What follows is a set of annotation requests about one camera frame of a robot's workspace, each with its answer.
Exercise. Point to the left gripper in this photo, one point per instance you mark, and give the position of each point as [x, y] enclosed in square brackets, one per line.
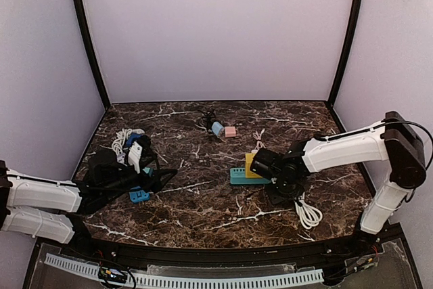
[149, 174]

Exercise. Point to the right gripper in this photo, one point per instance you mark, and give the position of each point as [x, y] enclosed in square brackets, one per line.
[258, 167]

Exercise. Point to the teal power strip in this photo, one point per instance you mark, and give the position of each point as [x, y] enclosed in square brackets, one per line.
[238, 177]

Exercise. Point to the yellow cube socket adapter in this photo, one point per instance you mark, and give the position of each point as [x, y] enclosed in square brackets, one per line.
[254, 167]

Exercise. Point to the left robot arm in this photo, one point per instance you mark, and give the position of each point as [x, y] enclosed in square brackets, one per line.
[52, 209]

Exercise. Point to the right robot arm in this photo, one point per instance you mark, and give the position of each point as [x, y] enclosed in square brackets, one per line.
[392, 140]

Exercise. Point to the small teal plug adapter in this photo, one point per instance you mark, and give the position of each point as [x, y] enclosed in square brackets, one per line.
[148, 171]

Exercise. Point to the blue square socket adapter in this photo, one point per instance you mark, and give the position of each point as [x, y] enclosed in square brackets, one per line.
[137, 195]

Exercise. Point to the dark blue cube adapter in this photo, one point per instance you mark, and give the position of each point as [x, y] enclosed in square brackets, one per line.
[141, 139]

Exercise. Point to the light blue charger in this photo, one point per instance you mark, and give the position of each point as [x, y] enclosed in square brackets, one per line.
[217, 128]

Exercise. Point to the pink charger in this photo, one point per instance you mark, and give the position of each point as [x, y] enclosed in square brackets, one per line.
[230, 131]

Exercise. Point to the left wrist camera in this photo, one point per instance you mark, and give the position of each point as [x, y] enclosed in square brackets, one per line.
[134, 156]

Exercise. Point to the white slotted cable duct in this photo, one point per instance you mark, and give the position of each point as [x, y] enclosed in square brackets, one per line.
[182, 277]

